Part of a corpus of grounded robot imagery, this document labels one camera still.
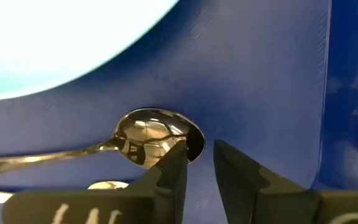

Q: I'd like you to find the teal round plate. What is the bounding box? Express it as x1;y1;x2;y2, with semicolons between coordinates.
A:
0;0;180;102

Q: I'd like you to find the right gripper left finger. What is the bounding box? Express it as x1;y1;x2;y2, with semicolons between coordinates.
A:
1;140;189;224

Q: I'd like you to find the fork with orange-white handle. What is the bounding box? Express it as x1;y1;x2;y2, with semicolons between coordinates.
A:
0;180;131;205

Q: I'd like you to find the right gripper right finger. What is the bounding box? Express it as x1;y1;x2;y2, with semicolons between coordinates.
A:
213;139;358;224

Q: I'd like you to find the blue plastic serving tray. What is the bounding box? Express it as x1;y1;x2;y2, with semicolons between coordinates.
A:
0;0;358;224

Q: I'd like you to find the dark metal spoon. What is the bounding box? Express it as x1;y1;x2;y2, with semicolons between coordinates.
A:
0;107;206;180

